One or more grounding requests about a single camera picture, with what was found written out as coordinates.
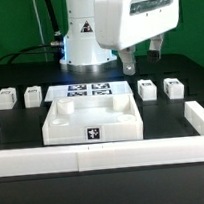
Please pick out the white square tabletop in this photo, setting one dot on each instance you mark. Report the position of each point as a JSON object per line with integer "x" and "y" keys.
{"x": 92, "y": 119}

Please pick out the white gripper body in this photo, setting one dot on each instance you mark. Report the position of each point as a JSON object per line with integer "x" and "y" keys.
{"x": 123, "y": 23}

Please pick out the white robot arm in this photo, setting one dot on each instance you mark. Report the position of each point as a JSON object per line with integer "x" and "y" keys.
{"x": 82, "y": 51}

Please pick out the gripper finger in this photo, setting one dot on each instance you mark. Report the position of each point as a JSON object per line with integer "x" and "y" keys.
{"x": 127, "y": 57}
{"x": 154, "y": 51}

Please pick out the white marker plate with tags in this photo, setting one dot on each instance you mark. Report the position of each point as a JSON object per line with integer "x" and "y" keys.
{"x": 90, "y": 89}

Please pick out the white U-shaped obstacle fence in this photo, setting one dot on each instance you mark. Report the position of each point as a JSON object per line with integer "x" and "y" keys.
{"x": 101, "y": 156}

